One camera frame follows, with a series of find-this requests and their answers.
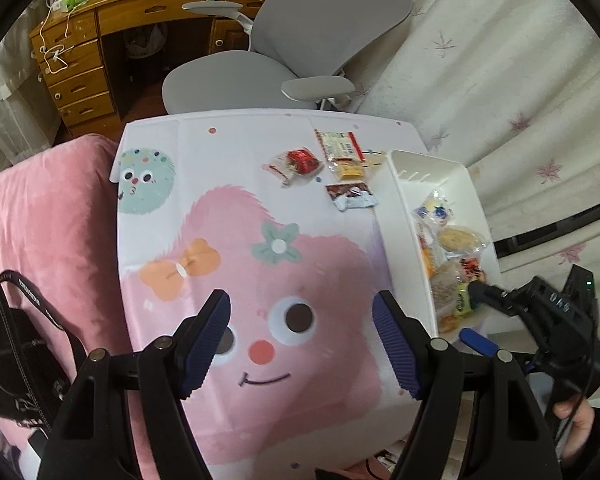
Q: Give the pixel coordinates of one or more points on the round pale pastry packet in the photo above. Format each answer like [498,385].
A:
[457,240]

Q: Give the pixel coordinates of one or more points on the cream lace cover cloth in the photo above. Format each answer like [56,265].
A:
[5,110]

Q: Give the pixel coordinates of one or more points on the small yellow cracker packet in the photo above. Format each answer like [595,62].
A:
[349,170]

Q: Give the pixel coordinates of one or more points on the red nut snack packet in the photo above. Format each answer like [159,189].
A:
[472,267]

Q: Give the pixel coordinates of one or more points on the pink blanket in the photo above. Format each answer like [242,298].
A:
[55,210]

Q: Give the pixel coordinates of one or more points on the grey office chair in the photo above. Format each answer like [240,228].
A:
[330,15]

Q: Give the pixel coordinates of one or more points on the red white barcode packet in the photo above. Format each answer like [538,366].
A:
[340,146]

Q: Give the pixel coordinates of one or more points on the small clear snack packet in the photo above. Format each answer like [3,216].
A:
[377,159]

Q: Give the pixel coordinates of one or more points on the large clear bread packet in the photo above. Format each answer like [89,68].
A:
[445,285]

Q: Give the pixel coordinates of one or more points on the cartoon printed cloth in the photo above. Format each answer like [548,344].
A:
[305,260]

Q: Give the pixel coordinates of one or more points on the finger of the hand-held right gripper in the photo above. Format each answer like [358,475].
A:
[490,292]
[477,341]

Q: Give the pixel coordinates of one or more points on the white floral curtain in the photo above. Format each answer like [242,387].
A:
[505,85]

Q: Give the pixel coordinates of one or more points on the orange snack packet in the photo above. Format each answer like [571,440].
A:
[430,260]

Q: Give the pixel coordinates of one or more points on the white plastic bin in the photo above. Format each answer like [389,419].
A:
[415,175]

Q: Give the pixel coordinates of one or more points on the clear pale pastry packet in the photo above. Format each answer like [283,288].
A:
[449,321]

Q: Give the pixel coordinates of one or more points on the dark plastic bag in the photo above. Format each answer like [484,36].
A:
[147,40]

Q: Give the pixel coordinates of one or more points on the green snack packet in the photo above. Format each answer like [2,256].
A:
[462,300]

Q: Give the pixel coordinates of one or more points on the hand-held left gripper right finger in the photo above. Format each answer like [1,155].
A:
[395,347]

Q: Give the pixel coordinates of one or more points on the dark red bread packet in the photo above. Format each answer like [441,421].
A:
[300,160]

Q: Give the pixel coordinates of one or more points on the wooden desk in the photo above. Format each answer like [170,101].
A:
[155,7]

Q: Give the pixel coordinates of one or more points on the brown white snack packet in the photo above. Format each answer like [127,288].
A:
[350,195]

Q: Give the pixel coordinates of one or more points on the person's right hand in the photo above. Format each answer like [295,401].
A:
[580,420]

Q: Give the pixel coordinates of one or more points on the blue white snack packet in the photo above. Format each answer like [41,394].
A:
[435,212]

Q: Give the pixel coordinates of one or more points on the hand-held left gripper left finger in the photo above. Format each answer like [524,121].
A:
[205,345]

